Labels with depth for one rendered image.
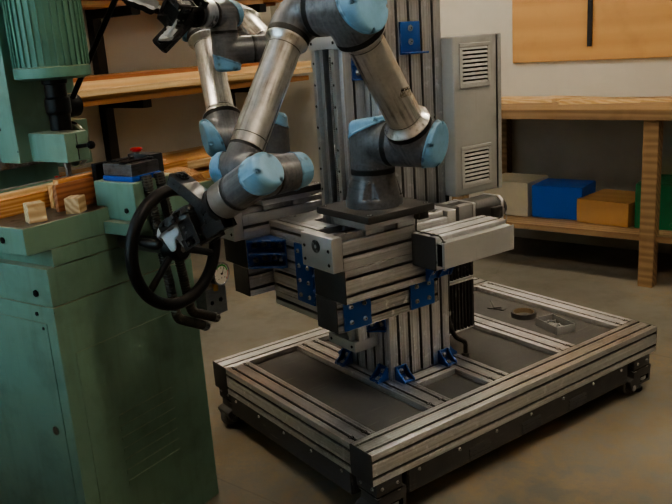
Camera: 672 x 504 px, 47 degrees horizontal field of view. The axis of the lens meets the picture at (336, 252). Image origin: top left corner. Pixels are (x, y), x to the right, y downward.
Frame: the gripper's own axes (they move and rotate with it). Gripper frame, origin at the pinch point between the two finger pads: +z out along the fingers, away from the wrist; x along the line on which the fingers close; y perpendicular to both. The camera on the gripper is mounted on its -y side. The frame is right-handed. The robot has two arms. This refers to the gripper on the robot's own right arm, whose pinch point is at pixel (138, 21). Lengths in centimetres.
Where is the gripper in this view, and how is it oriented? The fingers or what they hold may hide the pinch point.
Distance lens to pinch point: 206.2
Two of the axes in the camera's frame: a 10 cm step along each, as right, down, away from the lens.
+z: -5.5, 2.5, -8.0
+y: 5.2, -6.4, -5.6
